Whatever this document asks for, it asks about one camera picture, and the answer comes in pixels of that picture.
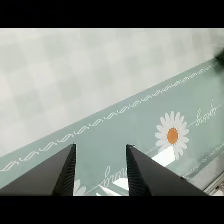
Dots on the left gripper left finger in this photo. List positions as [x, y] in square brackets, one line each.
[46, 176]

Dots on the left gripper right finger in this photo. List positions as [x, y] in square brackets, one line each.
[153, 178]

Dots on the silver frame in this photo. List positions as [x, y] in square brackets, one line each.
[216, 188]

